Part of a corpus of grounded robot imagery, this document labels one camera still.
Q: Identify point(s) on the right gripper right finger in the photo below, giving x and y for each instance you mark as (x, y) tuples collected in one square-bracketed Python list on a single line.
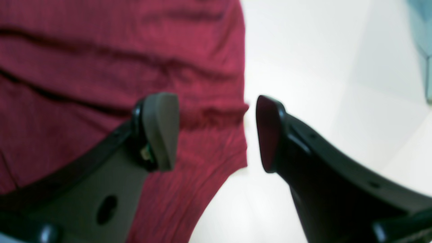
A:
[(337, 199)]

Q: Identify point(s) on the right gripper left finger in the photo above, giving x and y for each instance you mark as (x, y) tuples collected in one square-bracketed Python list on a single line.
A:
[(94, 198)]

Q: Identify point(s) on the dark red t-shirt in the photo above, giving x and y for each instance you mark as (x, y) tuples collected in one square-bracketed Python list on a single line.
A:
[(72, 70)]

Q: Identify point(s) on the white bin corner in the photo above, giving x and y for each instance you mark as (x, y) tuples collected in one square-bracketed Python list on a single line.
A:
[(420, 21)]

